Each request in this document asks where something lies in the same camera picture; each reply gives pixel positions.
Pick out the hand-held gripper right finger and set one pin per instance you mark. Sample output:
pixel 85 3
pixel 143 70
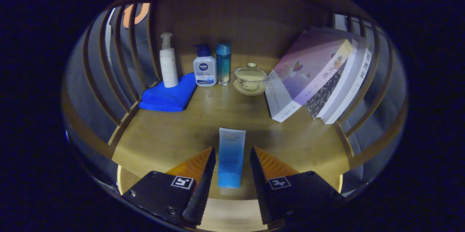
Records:
pixel 259 188

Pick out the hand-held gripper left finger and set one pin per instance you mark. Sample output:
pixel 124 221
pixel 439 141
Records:
pixel 201 188

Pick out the blue gradient cosmetic tube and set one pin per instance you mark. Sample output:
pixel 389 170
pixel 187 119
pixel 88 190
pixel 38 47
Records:
pixel 231 157

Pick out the wooden countertop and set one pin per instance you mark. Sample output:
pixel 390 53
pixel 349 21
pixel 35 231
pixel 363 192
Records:
pixel 170 134

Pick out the wooden cabinet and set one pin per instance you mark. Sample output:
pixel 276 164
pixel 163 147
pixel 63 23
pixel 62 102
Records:
pixel 247 17

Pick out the blue folded cloth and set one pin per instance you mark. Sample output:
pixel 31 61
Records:
pixel 167 97

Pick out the cream lidded tea cup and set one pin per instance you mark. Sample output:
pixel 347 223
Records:
pixel 250 77

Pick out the dark patterned book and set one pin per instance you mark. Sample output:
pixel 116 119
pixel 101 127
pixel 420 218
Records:
pixel 323 96

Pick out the white lotion bottle blue cap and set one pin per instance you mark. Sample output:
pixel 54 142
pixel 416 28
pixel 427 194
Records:
pixel 204 70

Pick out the white pump bottle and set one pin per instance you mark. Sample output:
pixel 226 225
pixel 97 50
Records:
pixel 169 68

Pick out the teal blue bottle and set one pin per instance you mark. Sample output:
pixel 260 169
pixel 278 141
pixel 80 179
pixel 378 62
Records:
pixel 223 65

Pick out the pink purple book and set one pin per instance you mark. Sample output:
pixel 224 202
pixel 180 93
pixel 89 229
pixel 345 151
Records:
pixel 305 68

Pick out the white book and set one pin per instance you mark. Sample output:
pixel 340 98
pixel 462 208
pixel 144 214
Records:
pixel 343 79
pixel 359 79

